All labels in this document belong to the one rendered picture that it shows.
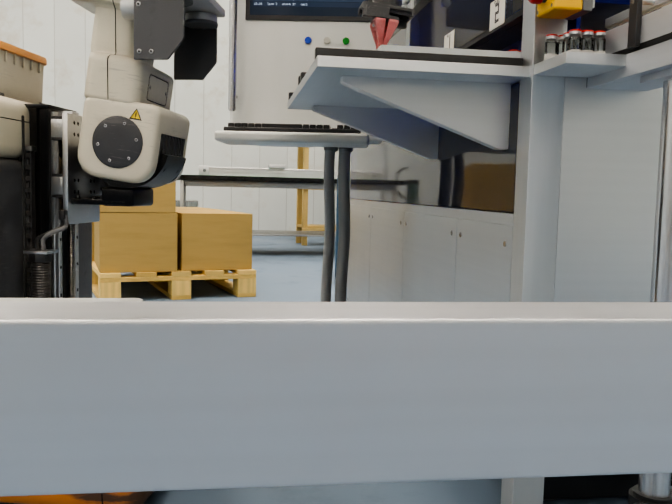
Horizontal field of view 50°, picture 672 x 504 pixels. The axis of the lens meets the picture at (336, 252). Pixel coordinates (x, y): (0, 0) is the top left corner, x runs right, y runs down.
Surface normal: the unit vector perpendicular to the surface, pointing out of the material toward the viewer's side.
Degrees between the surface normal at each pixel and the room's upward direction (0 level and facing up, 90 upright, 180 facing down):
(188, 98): 90
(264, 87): 90
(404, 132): 90
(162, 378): 90
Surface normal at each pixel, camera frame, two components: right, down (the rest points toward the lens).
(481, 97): 0.15, 0.09
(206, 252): 0.40, 0.09
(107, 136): -0.09, 0.08
